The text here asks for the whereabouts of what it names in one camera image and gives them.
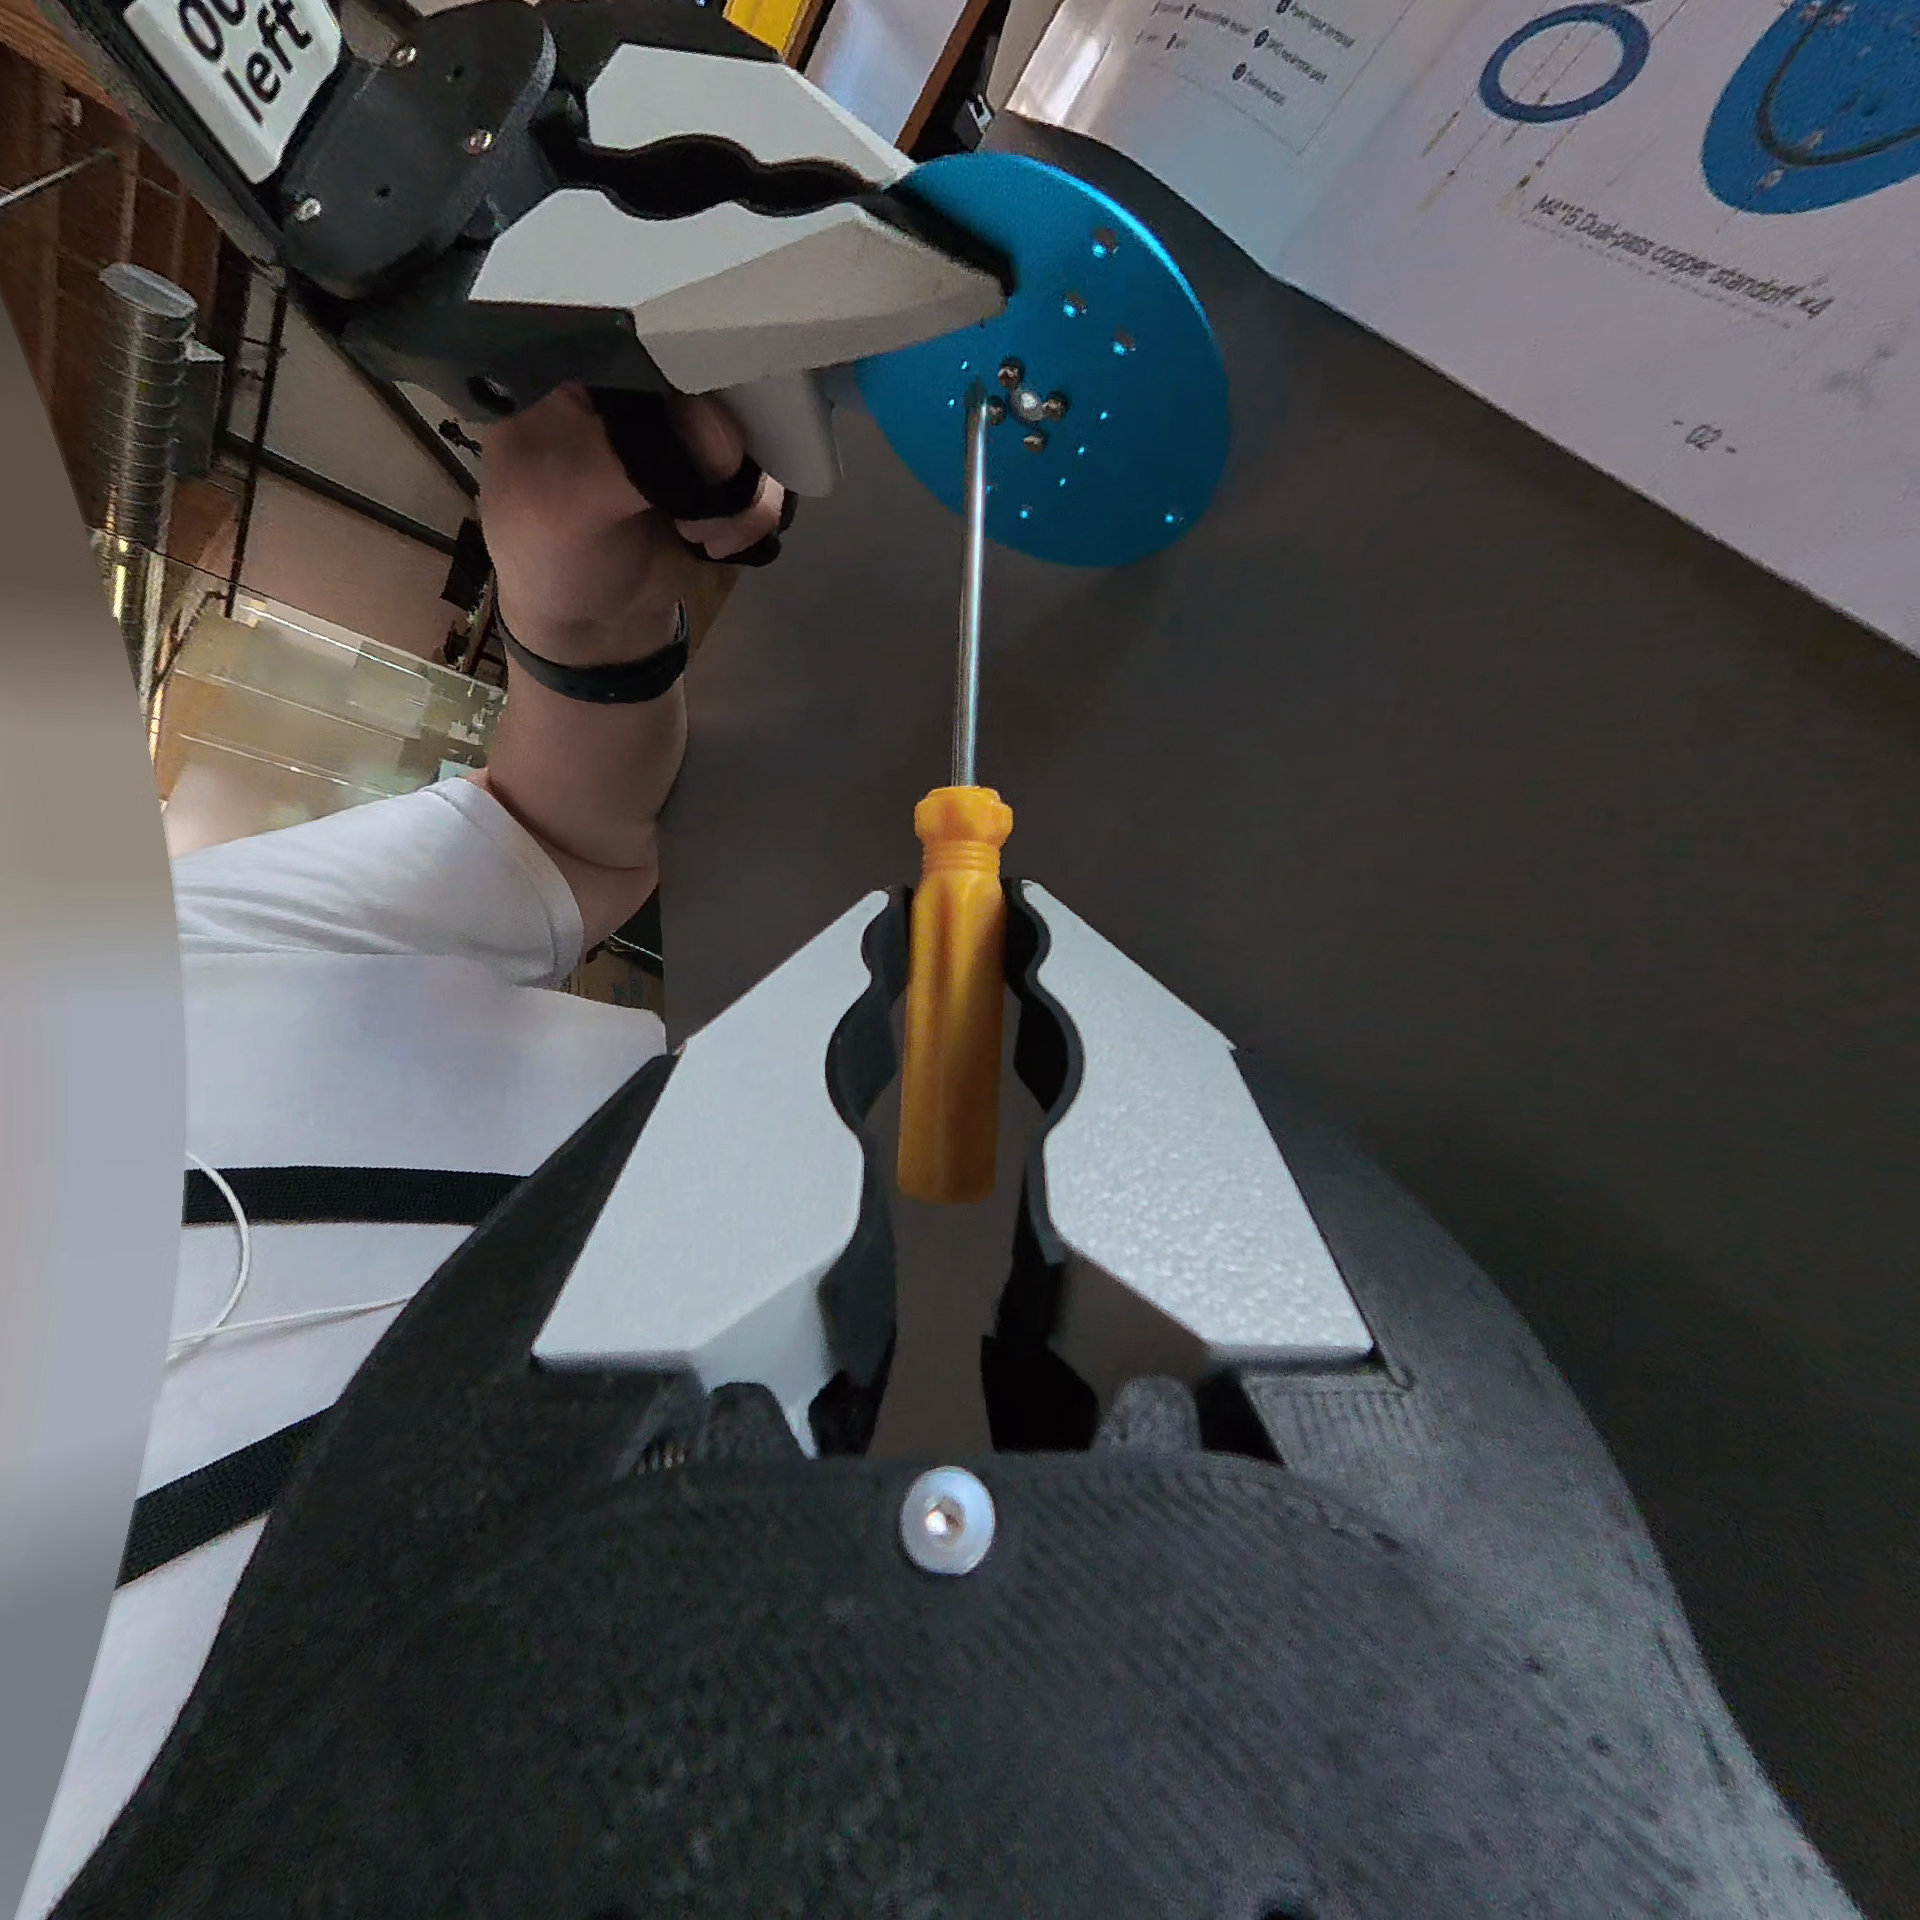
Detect blue round metal plate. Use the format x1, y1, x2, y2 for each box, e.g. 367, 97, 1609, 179
852, 154, 1235, 570

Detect person's white shirt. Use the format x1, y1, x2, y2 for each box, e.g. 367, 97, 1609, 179
29, 772, 669, 1920

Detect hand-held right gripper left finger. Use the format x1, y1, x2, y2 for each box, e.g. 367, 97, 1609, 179
531, 887, 908, 1453

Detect thin white cable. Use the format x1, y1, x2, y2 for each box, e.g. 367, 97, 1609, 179
161, 1167, 430, 1360

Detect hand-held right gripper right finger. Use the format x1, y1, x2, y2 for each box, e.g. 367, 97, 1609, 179
982, 879, 1385, 1453

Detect black wristband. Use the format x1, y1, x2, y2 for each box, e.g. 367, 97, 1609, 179
494, 599, 694, 706

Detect open assembly manual booklet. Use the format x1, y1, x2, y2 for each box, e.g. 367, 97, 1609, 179
998, 0, 1920, 662

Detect yellow-handled screwdriver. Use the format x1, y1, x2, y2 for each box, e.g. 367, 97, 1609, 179
895, 381, 1015, 1204

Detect person's left hand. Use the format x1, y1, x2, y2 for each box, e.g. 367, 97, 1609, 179
476, 381, 782, 662

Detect black body strap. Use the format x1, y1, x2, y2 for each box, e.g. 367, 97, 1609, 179
113, 1411, 325, 1588
181, 1167, 527, 1228

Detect person's left forearm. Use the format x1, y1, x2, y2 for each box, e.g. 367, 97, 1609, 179
476, 660, 692, 986

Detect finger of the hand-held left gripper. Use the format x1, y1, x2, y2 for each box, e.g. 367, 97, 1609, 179
581, 37, 916, 216
465, 187, 1007, 399

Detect silver ventilation duct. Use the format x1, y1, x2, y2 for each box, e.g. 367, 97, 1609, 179
87, 263, 227, 601

